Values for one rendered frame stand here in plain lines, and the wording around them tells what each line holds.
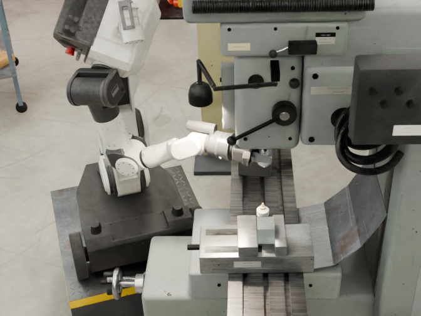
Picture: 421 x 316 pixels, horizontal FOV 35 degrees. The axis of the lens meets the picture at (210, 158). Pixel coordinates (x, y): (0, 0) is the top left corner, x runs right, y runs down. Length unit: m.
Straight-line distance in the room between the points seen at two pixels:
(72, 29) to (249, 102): 0.61
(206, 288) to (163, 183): 0.96
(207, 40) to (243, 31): 2.06
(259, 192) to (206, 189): 1.61
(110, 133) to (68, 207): 1.19
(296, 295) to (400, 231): 0.36
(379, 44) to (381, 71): 0.27
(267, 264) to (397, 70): 0.79
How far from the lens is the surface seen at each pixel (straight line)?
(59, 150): 4.51
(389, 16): 1.83
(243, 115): 1.94
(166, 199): 3.04
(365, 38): 1.84
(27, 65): 5.66
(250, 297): 2.05
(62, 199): 3.41
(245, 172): 2.49
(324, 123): 1.94
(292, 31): 1.80
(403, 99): 1.64
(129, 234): 2.85
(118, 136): 2.23
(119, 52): 2.16
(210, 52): 3.87
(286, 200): 2.39
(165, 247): 2.52
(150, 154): 2.26
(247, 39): 1.80
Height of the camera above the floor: 2.45
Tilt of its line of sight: 35 degrees down
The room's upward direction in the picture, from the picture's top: 2 degrees counter-clockwise
